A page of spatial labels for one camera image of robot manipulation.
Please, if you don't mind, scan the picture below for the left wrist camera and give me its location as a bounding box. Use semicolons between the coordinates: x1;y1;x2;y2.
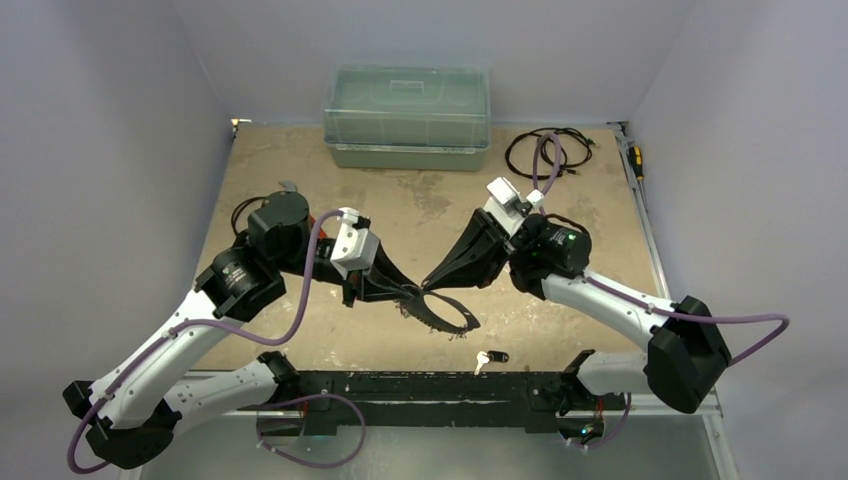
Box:
330;207;380;277

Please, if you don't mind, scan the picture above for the aluminium frame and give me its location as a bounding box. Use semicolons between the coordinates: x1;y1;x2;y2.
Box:
128;394;736;479

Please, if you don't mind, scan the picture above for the black coiled cable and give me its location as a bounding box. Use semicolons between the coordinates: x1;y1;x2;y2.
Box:
504;127;595;181
230;195;269;246

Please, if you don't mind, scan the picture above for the clear lidded green box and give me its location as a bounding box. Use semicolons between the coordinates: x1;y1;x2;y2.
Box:
322;64;491;171

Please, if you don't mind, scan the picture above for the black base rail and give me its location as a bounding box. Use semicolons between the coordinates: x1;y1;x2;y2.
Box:
233;369;628;436

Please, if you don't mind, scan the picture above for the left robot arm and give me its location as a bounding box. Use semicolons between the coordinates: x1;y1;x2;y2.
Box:
63;191;421;474

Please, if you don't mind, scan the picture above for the yellow black screwdriver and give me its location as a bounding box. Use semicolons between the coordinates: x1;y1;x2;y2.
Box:
627;145;645;182

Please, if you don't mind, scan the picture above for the black coiled cable right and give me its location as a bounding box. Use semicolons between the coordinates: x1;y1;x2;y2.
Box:
504;127;595;181

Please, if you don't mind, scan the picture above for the red handled adjustable wrench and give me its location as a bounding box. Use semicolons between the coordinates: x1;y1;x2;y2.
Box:
280;180;314;232

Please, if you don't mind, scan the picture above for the black coiled cable left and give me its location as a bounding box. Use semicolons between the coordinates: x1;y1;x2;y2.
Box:
230;195;269;246

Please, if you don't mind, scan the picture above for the loose black tagged key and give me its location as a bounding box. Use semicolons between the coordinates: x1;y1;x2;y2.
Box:
473;350;510;376

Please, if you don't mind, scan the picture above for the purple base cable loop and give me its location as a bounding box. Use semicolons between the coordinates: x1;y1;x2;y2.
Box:
255;389;368;469

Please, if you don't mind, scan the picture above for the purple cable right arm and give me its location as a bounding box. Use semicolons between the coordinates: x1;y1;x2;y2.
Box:
531;132;791;367

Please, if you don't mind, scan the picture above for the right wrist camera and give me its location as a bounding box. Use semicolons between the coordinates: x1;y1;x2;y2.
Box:
483;177;545;236

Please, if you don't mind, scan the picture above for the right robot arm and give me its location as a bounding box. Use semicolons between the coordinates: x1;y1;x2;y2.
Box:
423;208;731;414

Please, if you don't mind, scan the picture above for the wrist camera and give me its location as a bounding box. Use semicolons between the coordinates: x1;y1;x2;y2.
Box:
330;207;380;277
483;177;545;236

